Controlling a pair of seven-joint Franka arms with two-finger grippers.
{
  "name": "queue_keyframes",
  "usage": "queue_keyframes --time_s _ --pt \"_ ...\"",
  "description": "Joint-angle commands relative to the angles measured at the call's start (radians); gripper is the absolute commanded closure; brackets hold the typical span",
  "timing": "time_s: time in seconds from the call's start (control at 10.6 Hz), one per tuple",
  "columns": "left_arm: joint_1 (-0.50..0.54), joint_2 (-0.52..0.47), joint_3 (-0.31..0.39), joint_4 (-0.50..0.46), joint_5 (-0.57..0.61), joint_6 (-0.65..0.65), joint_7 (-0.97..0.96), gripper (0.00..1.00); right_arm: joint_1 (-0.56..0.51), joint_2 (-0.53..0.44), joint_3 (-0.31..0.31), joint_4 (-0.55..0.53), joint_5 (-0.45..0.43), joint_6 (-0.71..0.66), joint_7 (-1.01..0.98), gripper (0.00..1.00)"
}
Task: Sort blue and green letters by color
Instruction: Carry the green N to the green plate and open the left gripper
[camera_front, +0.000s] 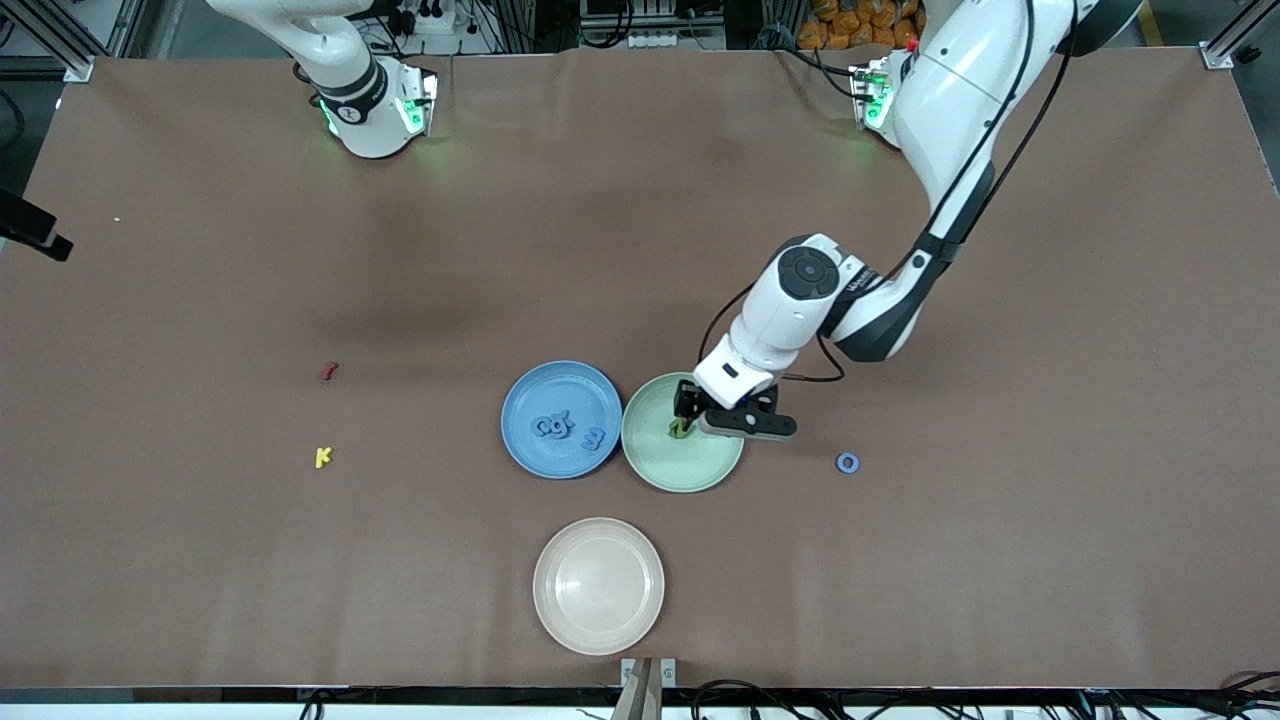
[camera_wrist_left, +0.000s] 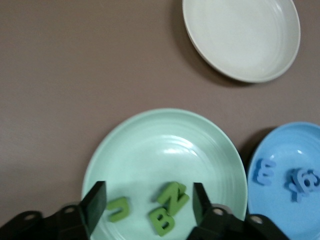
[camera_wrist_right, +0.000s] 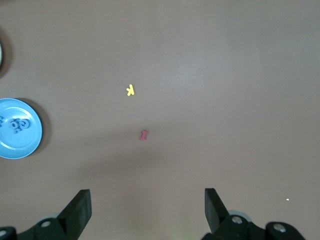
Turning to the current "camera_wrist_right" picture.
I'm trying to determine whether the blue plate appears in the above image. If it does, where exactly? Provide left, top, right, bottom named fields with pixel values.
left=0, top=97, right=43, bottom=160

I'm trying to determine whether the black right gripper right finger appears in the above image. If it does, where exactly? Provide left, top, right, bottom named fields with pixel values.
left=201, top=187, right=307, bottom=240

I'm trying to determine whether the blue foam digit 9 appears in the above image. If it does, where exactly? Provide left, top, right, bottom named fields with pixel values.
left=9, top=118, right=21, bottom=135

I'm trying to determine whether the brown table mat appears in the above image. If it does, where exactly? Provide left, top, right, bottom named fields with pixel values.
left=0, top=0, right=320, bottom=240

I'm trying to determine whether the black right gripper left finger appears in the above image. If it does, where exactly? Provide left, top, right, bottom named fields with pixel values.
left=0, top=189, right=93, bottom=240

